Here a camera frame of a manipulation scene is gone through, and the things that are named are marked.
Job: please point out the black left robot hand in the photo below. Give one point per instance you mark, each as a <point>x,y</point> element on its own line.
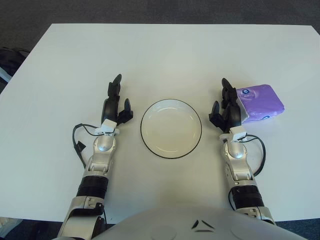
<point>110,110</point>

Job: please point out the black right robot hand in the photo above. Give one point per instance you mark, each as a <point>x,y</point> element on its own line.
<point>233,112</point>

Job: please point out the purple tissue paper pack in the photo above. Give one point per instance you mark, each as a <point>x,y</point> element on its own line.
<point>262,102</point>

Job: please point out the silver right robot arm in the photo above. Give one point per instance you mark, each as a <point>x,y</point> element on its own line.
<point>236,152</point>

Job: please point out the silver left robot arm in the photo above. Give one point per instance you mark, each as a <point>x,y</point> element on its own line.
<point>103,145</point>

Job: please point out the white plate with black rim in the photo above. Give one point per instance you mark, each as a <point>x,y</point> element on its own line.
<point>171,130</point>

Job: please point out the black bag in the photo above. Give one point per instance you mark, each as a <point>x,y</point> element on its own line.
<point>10,57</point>

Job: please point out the grey robot torso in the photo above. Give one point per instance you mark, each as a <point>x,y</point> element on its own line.
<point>175,220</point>

